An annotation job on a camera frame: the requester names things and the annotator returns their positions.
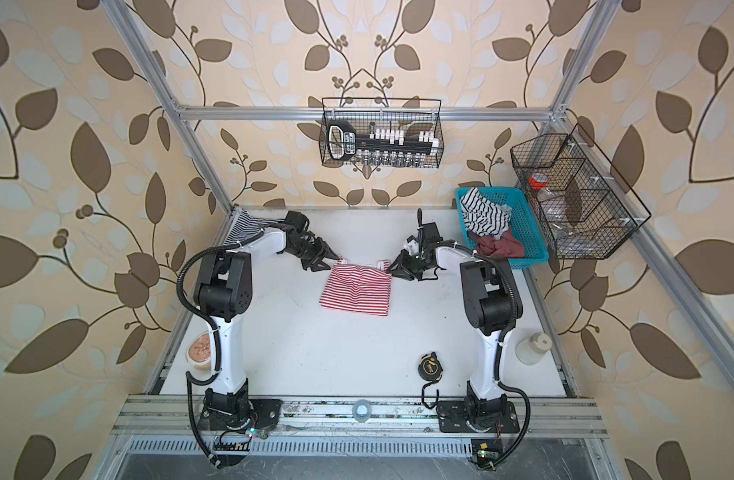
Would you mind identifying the black wire basket back wall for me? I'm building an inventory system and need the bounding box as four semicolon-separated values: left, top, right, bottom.
318;95;445;169

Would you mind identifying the small tape roll on rail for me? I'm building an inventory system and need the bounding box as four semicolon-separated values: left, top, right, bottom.
352;399;372;423

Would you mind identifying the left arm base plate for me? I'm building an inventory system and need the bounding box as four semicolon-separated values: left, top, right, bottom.
197;396;283;431

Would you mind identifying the black wire basket right wall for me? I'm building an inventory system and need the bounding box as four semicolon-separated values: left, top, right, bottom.
510;125;651;260

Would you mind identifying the teal plastic basket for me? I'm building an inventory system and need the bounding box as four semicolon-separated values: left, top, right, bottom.
476;186;549;270

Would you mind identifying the black white tool rack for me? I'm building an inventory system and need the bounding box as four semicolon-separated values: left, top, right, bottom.
319;120;443;163

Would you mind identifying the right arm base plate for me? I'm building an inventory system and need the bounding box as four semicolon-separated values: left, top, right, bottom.
435;400;521;434

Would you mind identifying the blue white striped tank top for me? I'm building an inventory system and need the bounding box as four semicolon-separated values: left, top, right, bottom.
224;209;272;245

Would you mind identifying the red cap plastic bottle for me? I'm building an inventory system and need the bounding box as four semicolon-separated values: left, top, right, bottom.
528;172;567;222

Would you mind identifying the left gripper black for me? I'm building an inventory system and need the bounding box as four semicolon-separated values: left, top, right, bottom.
286;235;340;271

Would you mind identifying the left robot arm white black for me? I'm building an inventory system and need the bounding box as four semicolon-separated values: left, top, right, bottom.
176;210;339;430

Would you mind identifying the black wire basket wall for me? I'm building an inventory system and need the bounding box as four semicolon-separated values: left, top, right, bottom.
510;125;651;260
318;95;445;169

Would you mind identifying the maroon tank top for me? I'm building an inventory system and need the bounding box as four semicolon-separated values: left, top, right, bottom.
467;229;525;259

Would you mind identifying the red white striped tank top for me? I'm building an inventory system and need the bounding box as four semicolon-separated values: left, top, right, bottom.
319;261;392;317

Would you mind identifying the aluminium front rail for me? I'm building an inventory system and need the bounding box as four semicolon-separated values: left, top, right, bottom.
112;395;609;439

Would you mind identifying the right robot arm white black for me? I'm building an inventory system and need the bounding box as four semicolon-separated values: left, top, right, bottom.
388;210;526;433

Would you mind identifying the black white striped tank top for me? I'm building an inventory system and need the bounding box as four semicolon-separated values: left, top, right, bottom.
459;188;512;240

